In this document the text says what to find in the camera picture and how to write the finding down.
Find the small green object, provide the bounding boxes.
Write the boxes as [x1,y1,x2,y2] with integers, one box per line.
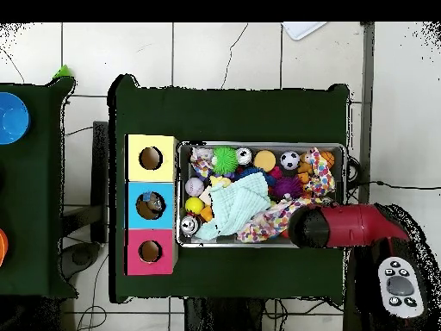
[52,64,72,79]

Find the white tray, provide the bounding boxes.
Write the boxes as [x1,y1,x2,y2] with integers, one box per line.
[281,22,328,41]

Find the green spiky ball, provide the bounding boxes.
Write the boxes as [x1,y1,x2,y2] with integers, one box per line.
[210,146,239,176]

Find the orange foam ball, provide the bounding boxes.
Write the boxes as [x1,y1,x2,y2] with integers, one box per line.
[253,149,277,172]

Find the dark green side tablecloth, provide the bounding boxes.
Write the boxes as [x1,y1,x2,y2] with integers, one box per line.
[0,76,78,300]

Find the purple spiky ball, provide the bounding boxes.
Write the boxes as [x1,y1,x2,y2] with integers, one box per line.
[273,176,304,200]

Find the black and white soccer ball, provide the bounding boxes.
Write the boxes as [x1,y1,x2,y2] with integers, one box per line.
[279,150,301,172]

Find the shallow clear mesh bin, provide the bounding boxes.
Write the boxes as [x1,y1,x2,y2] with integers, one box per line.
[176,140,348,249]

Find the mint green cloth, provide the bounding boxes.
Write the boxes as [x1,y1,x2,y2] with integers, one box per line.
[194,171,272,241]

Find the orange bowl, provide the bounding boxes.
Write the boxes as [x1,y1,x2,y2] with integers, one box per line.
[0,228,9,269]

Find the wooden box with three holes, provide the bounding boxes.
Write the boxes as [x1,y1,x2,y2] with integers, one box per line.
[124,134,179,276]

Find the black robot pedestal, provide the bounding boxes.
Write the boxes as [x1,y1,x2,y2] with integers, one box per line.
[183,297,267,331]

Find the blue bowl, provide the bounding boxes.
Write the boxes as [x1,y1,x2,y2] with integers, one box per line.
[0,91,32,146]

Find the white baseball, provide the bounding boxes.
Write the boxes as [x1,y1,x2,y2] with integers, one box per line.
[184,177,206,198]

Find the black cable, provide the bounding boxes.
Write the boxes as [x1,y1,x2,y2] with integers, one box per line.
[347,179,441,191]

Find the orange monkey plush toy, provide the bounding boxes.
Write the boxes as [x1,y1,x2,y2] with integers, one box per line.
[297,151,314,174]

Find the yellow ball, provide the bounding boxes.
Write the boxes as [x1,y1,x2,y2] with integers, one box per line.
[184,197,205,215]

